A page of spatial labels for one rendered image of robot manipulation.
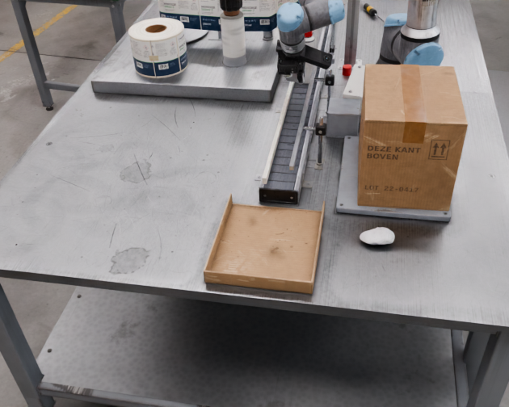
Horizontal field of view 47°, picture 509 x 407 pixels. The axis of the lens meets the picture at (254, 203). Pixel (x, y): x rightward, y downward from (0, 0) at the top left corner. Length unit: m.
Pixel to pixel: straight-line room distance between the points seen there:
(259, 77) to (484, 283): 1.10
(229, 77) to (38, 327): 1.27
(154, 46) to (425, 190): 1.09
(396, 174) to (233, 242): 0.45
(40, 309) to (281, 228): 1.39
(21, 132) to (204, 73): 1.88
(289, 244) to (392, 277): 0.27
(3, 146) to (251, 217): 2.40
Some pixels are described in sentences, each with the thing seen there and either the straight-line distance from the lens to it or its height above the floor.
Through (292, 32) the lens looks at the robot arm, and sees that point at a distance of 1.75.
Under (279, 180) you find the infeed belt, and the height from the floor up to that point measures 0.88.
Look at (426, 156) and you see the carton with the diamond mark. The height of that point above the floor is 1.02.
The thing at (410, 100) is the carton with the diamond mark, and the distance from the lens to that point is 1.55.
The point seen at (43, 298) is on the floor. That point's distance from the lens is 2.71.
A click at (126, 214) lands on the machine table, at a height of 0.83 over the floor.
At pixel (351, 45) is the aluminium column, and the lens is 2.32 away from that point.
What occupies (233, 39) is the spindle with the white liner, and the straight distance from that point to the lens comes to 2.21.
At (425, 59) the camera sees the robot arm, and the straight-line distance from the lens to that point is 1.90.
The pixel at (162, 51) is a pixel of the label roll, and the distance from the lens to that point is 2.18.
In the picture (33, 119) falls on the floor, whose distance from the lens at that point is 3.97.
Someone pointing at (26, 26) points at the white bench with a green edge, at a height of 0.56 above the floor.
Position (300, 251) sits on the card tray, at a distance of 1.50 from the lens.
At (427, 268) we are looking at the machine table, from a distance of 1.50.
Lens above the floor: 1.88
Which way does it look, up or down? 39 degrees down
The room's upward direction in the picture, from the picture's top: 3 degrees counter-clockwise
